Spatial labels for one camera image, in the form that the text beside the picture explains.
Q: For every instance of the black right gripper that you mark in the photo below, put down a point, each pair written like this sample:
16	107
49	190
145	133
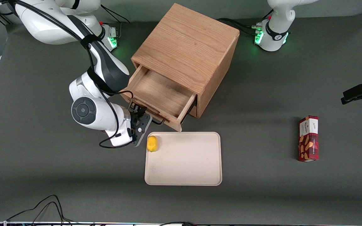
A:
136	113

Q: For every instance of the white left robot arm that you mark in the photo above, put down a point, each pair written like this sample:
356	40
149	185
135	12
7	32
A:
275	34

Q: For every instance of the wooden drawer cabinet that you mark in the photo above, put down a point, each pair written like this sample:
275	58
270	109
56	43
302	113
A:
187	40

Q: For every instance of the yellow lemon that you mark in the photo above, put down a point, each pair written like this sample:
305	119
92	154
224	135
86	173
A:
152	143

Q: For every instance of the beige plastic tray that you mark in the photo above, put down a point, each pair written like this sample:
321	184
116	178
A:
187	160

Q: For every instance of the red snack box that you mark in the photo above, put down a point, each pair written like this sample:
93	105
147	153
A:
308	141

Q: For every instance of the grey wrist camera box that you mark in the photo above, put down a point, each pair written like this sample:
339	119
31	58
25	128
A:
143	128

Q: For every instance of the black camera clamp mount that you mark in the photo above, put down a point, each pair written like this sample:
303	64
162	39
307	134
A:
360	92

